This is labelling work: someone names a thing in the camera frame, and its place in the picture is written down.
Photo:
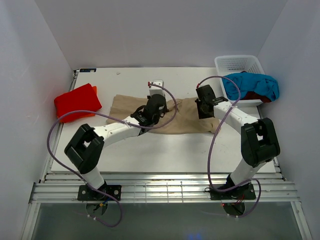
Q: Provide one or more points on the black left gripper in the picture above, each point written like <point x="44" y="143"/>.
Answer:
<point x="158" y="109"/>

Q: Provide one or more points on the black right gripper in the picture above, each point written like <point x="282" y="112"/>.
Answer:
<point x="202" y="110"/>

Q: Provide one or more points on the beige t shirt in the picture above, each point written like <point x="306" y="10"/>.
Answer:
<point x="186" y="121"/>

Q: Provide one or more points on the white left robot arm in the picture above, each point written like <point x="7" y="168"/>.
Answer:
<point x="85" y="147"/>

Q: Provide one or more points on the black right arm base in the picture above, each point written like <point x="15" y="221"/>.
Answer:
<point x="245" y="192"/>

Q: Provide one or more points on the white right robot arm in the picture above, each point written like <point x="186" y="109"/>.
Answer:
<point x="258" y="143"/>

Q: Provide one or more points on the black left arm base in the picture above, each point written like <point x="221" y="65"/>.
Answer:
<point x="85" y="193"/>

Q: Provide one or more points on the white plastic basket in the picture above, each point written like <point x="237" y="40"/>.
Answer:
<point x="230" y="64"/>

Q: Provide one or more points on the blue t shirt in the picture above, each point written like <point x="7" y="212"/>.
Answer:
<point x="261" y="84"/>

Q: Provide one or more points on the dark red t shirt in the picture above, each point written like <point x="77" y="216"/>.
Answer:
<point x="251" y="95"/>

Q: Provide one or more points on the folded red t shirt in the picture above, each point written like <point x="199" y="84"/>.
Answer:
<point x="77" y="102"/>

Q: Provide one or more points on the blue label sticker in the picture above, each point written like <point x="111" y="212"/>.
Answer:
<point x="87" y="70"/>

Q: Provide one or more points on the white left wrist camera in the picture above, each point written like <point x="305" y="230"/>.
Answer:
<point x="155" y="88"/>

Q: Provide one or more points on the aluminium table frame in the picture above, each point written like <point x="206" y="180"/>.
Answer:
<point x="155" y="168"/>

